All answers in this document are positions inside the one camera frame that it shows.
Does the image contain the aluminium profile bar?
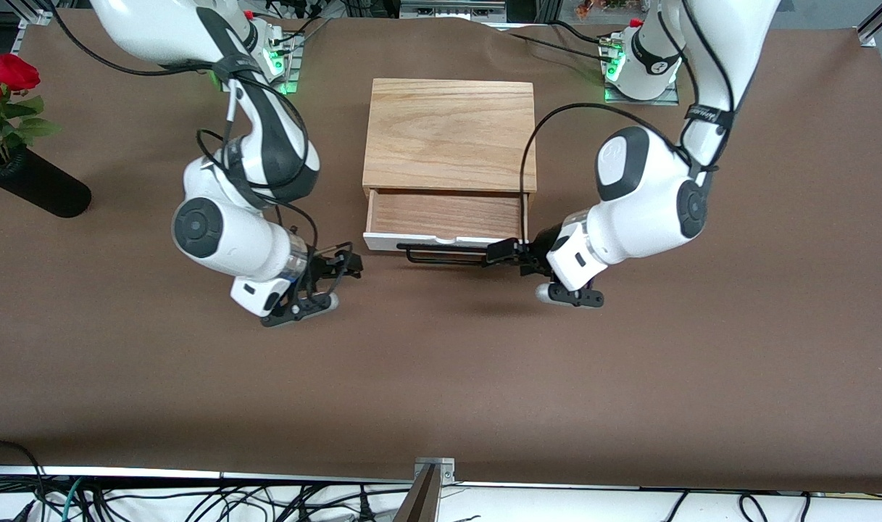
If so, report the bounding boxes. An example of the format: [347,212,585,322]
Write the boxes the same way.
[394,464,441,522]

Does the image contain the black base power cable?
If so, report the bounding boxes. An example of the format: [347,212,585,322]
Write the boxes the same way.
[499,30,615,62]
[546,20,623,48]

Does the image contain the black base cable bundle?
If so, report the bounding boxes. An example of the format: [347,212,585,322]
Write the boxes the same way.
[278,14,333,44]

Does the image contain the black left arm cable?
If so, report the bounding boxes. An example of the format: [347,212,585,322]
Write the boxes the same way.
[519,0,737,244]

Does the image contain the black metal drawer handle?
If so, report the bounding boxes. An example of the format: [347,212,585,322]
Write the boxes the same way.
[397,243,501,265]

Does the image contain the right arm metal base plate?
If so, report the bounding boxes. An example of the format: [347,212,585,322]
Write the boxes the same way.
[267,22,305,95]

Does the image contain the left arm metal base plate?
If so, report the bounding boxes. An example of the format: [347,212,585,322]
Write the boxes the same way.
[604,80,681,107]

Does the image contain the wooden drawer cabinet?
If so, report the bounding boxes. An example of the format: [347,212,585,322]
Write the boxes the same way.
[362,78,538,218]

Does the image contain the black looped cable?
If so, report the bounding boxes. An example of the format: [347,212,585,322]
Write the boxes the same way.
[0,439,46,494]

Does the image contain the aluminium frame profile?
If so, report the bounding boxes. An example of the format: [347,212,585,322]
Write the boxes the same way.
[856,0,882,49]
[17,0,54,26]

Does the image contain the black cylindrical vase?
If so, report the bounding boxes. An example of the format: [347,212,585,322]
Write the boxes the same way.
[0,144,92,218]

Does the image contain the small metal corner bracket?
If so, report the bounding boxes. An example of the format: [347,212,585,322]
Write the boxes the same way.
[415,457,457,485]

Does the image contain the orange background object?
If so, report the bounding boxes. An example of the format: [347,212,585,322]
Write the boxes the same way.
[575,0,630,19]

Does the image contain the grey background device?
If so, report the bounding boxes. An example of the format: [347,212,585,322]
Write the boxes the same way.
[399,0,508,21]

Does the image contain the red roses with green leaves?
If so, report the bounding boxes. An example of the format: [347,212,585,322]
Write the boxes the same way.
[0,53,63,164]

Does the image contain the wooden drawer with white front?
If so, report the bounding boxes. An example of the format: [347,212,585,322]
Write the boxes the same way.
[362,188,530,265]

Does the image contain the tangle of black cables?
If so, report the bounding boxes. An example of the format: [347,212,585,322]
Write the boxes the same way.
[0,475,412,522]

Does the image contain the teal cable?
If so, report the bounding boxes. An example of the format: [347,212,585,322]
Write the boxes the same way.
[58,478,86,522]

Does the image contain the aluminium table edge rail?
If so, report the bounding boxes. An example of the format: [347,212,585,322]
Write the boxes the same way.
[0,466,416,485]

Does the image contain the brown table cover mat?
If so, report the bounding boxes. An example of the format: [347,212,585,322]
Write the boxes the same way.
[0,9,882,494]

